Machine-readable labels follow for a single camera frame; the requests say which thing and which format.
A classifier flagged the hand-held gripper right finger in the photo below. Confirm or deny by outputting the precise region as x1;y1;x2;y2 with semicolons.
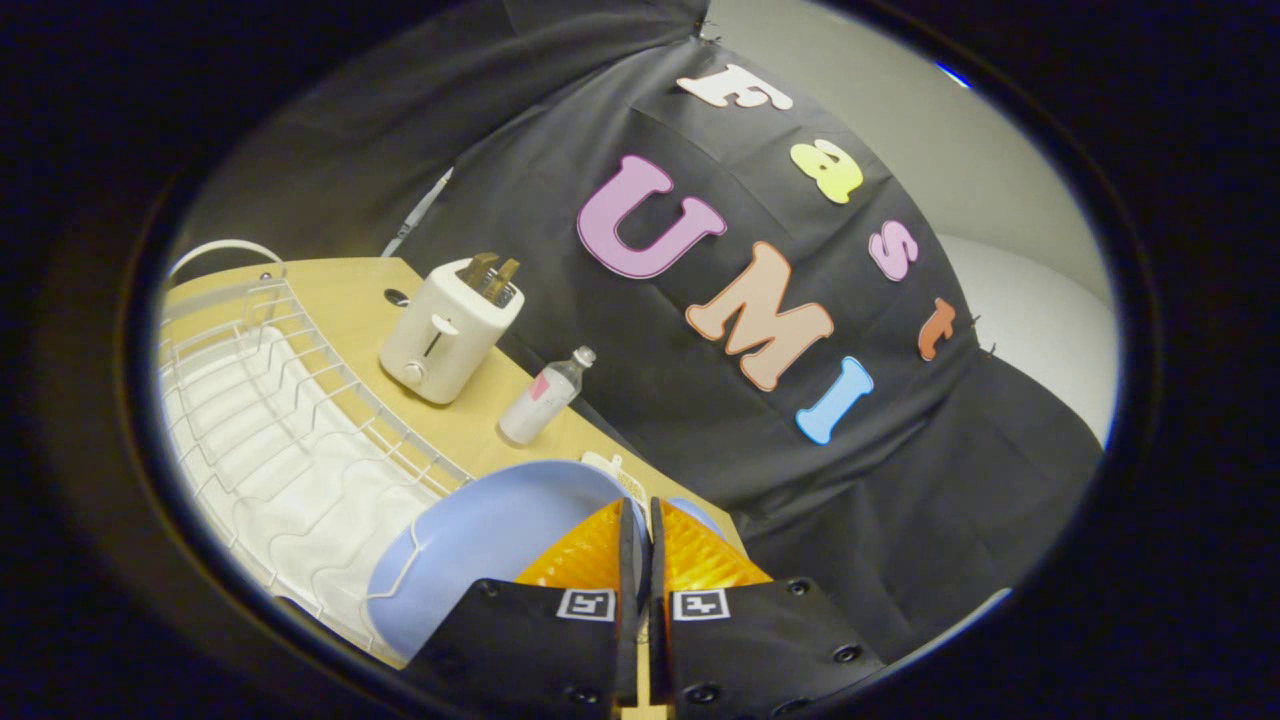
650;497;887;718

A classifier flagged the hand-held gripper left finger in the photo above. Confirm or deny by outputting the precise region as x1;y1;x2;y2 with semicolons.
400;497;642;707

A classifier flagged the white basket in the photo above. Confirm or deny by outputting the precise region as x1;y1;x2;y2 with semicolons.
582;451;647;506

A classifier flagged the light blue plate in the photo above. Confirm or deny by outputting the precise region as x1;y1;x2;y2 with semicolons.
365;459;723;662

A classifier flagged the white wire dish rack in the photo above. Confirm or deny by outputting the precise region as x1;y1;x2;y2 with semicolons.
158;239;473;663

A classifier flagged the black backdrop cloth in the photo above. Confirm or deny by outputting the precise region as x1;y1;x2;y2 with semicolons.
175;0;1107;666

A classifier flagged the clear bottle with pink label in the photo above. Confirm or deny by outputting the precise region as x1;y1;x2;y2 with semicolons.
498;346;598;446

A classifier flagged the white toaster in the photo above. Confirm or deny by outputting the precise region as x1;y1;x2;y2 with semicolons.
378;256;526;406

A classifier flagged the white drain tray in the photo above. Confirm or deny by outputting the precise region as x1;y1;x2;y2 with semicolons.
160;325;441;651

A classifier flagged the grey cable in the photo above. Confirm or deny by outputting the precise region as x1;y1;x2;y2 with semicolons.
380;166;456;259

